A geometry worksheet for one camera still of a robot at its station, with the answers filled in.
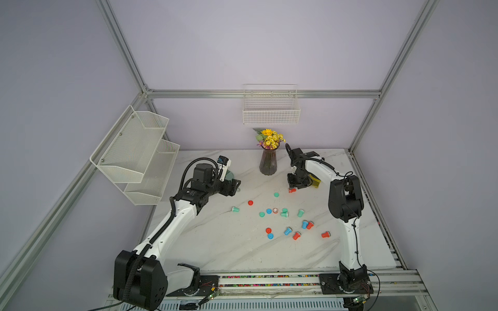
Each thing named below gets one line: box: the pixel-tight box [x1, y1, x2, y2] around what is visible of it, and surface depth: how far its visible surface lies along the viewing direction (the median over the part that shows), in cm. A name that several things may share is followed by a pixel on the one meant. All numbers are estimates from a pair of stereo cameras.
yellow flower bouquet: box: [252, 128, 286, 150], surface depth 95 cm
